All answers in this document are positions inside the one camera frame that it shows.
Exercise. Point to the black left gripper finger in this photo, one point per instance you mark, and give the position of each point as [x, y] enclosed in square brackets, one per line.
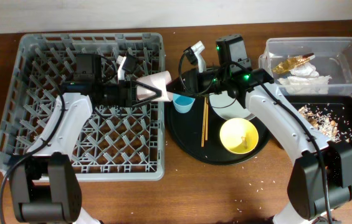
[135, 83]
[141, 100]

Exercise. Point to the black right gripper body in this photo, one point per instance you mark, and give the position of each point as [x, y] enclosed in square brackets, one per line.
[210, 81]

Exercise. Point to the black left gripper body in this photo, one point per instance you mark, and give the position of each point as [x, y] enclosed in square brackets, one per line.
[116, 93]

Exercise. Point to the pink plastic cup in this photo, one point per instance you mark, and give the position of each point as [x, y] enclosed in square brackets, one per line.
[157, 81]

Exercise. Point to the blue plastic cup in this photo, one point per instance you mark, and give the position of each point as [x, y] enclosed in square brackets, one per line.
[182, 104]

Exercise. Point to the yellow bowl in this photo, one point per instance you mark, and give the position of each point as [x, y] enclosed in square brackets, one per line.
[239, 136]

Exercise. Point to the brown Nescafe Gold wrapper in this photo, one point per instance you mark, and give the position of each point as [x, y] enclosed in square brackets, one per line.
[292, 62]

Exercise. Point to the food scraps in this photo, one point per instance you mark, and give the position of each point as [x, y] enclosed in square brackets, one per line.
[326, 121]

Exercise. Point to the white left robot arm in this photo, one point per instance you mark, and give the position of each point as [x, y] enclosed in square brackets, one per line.
[44, 187]

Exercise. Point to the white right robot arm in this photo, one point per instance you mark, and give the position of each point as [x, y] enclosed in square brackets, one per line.
[321, 178]

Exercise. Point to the grey dishwasher rack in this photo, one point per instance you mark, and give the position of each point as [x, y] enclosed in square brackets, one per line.
[115, 144]

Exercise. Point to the white round plate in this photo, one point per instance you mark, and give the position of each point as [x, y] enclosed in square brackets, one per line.
[227, 107]

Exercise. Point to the right wooden chopstick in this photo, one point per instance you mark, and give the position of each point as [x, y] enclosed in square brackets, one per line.
[206, 118]

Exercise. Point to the round black tray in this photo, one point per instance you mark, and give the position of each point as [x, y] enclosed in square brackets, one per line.
[185, 130]

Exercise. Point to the white crumpled paper towel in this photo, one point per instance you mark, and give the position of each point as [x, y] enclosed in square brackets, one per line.
[305, 80]

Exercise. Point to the clear plastic bin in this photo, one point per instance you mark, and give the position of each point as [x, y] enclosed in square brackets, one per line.
[333, 56]

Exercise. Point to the black rectangular tray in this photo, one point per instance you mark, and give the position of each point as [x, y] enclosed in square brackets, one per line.
[342, 104]

